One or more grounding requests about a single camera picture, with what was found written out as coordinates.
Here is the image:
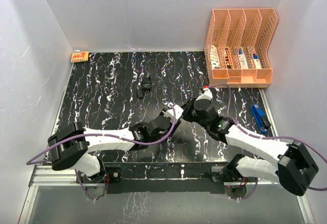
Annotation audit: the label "blue black stapler tool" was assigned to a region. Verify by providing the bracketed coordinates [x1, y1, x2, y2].
[250, 104, 271, 133]

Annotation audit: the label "dark markers in organizer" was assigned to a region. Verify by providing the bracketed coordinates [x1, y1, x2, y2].
[224, 48, 233, 69]

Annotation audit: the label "white box in organizer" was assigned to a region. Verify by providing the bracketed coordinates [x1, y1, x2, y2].
[209, 45, 220, 69]

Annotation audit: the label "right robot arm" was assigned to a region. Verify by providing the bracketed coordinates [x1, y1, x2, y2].
[182, 98, 319, 196]

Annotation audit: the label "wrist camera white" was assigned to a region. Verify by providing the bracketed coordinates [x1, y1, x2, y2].
[161, 102, 183, 121]
[196, 86, 213, 101]

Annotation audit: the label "blue red white box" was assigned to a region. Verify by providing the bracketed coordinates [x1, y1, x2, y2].
[252, 52, 262, 69]

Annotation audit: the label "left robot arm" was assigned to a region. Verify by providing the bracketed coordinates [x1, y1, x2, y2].
[48, 115, 180, 183]

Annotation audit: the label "white blue tube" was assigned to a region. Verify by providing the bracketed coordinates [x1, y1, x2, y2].
[233, 47, 248, 69]

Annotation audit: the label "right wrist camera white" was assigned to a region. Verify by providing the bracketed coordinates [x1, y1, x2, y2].
[196, 86, 213, 101]

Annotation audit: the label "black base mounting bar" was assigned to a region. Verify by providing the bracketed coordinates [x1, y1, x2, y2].
[102, 161, 259, 194]

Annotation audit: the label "black padlock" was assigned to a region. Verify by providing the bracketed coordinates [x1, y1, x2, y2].
[136, 76, 152, 99]

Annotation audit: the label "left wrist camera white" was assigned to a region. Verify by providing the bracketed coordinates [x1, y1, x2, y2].
[161, 102, 183, 121]

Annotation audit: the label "orange plastic file organizer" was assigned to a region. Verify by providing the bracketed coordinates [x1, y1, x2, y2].
[204, 8, 278, 88]

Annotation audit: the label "small orange card box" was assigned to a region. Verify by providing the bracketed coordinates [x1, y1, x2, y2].
[71, 51, 89, 63]

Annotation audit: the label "black marble pattern mat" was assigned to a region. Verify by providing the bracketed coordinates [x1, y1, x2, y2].
[45, 51, 279, 164]

